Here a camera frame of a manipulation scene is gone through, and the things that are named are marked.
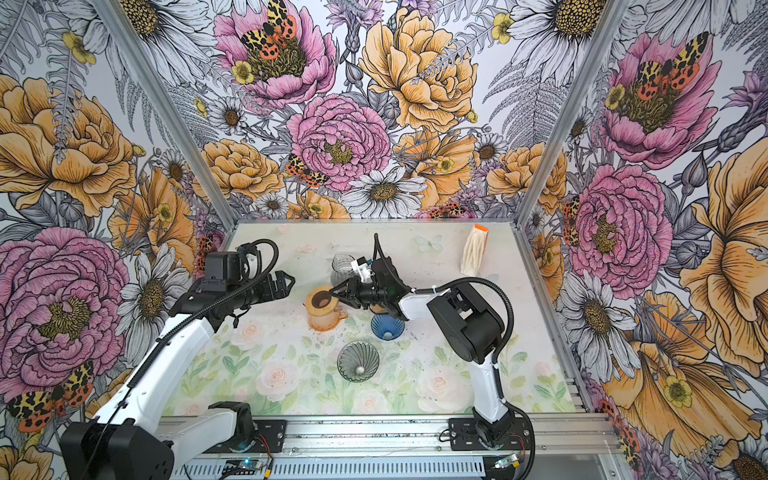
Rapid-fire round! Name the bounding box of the white vented cable duct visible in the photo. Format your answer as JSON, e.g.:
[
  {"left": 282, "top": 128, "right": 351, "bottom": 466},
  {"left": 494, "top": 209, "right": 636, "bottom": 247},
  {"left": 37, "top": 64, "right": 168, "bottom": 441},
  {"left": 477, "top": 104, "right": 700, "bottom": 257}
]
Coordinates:
[{"left": 165, "top": 456, "right": 486, "bottom": 479}]

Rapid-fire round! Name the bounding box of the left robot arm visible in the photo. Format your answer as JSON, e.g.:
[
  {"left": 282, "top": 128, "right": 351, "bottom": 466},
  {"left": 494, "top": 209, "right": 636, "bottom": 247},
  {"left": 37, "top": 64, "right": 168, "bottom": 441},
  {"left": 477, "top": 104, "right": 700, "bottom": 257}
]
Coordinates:
[{"left": 60, "top": 271, "right": 296, "bottom": 479}]

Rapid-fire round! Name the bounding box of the blue glass dripper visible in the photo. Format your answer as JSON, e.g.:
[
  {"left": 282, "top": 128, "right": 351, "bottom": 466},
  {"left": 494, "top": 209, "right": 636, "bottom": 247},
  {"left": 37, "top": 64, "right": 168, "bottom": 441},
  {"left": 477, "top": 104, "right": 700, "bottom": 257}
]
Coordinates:
[{"left": 371, "top": 314, "right": 405, "bottom": 341}]

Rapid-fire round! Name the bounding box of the white coffee filter stack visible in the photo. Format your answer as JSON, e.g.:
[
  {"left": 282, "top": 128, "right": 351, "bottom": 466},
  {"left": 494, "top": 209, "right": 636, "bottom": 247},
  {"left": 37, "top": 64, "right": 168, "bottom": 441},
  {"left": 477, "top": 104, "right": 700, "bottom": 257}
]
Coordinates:
[{"left": 460, "top": 224, "right": 489, "bottom": 276}]

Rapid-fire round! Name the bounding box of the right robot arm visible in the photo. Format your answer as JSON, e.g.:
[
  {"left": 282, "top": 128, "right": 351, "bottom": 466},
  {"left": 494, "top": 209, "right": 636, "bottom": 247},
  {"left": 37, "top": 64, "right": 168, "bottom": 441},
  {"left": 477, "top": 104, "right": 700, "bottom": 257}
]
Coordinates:
[{"left": 330, "top": 257, "right": 522, "bottom": 449}]

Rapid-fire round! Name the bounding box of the orange glass pitcher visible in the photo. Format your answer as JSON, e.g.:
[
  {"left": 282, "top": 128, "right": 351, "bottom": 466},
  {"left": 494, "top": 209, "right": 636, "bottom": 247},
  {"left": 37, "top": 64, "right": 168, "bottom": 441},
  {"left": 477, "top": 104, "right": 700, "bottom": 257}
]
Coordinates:
[{"left": 305, "top": 298, "right": 348, "bottom": 332}]

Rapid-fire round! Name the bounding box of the green circuit board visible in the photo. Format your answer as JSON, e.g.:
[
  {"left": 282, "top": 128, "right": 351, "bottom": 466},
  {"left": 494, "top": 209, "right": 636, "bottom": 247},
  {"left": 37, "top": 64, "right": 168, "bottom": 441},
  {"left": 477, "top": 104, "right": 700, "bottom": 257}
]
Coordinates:
[{"left": 221, "top": 459, "right": 266, "bottom": 477}]

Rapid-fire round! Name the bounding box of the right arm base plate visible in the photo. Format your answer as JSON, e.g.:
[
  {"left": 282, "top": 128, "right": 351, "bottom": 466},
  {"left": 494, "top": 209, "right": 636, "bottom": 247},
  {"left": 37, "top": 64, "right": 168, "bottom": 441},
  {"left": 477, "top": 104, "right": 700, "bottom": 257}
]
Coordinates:
[{"left": 447, "top": 417, "right": 535, "bottom": 452}]

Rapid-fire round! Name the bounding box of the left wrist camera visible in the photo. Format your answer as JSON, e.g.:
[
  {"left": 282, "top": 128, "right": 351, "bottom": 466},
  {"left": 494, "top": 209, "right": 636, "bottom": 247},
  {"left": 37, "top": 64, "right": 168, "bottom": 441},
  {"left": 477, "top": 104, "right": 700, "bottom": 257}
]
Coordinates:
[{"left": 204, "top": 251, "right": 248, "bottom": 285}]

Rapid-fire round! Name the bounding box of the aluminium mounting rail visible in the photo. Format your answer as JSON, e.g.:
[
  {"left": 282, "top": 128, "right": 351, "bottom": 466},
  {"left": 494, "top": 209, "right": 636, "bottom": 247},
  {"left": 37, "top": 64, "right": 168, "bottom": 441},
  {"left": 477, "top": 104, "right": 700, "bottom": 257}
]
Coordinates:
[{"left": 113, "top": 413, "right": 622, "bottom": 463}]

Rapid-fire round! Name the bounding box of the clear grey glass pitcher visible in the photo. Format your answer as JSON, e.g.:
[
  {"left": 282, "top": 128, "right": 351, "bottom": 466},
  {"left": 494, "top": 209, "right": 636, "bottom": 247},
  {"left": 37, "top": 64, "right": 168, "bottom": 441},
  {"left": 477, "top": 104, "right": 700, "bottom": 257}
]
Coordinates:
[{"left": 330, "top": 254, "right": 358, "bottom": 287}]

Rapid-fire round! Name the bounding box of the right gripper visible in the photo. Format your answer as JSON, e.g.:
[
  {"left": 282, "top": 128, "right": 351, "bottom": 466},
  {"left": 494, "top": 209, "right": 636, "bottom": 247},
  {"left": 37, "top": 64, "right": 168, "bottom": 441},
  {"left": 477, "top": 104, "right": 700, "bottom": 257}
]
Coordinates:
[{"left": 328, "top": 274, "right": 388, "bottom": 311}]

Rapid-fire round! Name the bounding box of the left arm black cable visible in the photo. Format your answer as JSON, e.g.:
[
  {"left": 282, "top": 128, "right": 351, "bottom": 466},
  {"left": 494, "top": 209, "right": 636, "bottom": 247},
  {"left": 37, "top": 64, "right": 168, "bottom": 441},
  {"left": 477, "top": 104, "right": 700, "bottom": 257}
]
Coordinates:
[{"left": 77, "top": 238, "right": 281, "bottom": 480}]

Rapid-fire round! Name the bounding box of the grey glass dripper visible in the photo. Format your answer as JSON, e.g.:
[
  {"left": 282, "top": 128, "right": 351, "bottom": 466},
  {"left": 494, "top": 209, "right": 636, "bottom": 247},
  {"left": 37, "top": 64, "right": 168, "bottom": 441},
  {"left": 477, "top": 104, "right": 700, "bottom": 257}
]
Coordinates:
[{"left": 337, "top": 341, "right": 380, "bottom": 383}]

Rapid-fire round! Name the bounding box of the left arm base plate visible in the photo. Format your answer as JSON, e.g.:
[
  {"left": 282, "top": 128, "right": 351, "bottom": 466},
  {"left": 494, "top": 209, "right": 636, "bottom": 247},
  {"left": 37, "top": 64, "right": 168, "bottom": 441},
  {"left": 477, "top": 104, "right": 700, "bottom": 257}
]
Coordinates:
[{"left": 240, "top": 419, "right": 288, "bottom": 454}]

